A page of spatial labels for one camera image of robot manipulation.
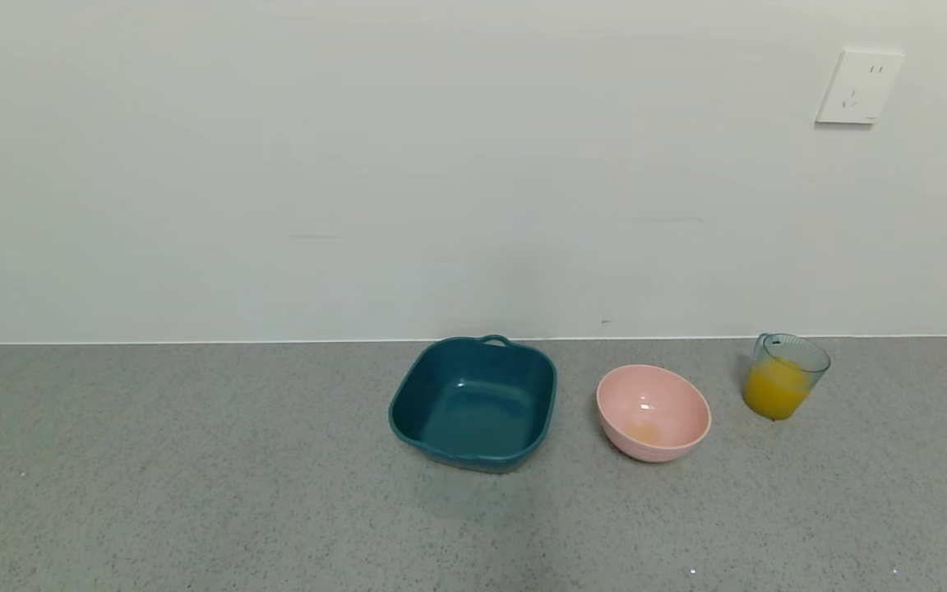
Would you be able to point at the translucent blue ribbed cup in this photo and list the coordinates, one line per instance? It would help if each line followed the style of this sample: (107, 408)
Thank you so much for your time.
(786, 358)

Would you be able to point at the white wall socket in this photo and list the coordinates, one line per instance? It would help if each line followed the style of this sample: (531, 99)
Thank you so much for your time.
(858, 87)

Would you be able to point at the teal square plastic basin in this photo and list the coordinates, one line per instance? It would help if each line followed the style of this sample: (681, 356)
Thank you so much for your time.
(473, 411)

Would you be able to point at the orange juice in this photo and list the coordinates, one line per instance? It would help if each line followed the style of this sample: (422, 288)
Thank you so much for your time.
(773, 390)

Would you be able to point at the pink round bowl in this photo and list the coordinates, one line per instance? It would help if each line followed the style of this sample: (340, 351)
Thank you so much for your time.
(654, 411)

